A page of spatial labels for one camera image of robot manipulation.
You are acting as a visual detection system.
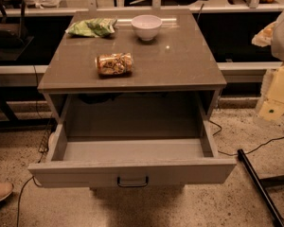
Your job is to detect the green chip bag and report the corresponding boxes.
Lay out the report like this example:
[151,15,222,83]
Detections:
[65,18,117,38]

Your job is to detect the black metal stand leg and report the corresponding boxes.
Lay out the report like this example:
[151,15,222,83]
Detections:
[238,149,284,227]

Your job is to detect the orange soda can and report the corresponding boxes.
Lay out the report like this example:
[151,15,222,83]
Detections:
[95,53,133,76]

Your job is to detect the dark chair at left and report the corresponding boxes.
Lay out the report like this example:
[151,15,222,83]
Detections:
[0,0,33,61]

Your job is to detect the open grey top drawer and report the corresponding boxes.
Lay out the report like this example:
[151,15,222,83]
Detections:
[27,93,238,189]

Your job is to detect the black drawer handle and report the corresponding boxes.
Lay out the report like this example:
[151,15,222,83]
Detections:
[116,176,149,188]

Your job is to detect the white bowl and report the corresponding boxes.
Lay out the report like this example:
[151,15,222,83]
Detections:
[131,14,162,41]

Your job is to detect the black wire rack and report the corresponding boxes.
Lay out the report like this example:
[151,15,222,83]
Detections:
[38,118,55,153]

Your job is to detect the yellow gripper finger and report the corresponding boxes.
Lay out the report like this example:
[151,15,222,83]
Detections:
[254,63,284,124]

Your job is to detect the black floor cable right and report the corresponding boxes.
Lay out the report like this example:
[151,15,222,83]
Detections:
[208,119,284,157]

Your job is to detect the grey cabinet with glossy top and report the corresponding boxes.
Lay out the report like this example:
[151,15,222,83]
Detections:
[39,9,225,122]

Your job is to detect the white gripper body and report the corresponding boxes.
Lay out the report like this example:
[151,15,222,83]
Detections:
[256,69,284,112]

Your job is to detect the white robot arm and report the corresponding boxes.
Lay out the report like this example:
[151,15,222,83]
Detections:
[252,10,284,124]

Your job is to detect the tan shoe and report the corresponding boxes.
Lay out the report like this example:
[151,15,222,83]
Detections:
[0,182,14,201]

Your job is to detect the black floor cable left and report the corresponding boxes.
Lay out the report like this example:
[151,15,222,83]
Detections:
[16,175,42,227]

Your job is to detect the black floor cable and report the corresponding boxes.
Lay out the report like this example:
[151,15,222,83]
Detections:
[16,175,42,227]
[208,119,284,157]

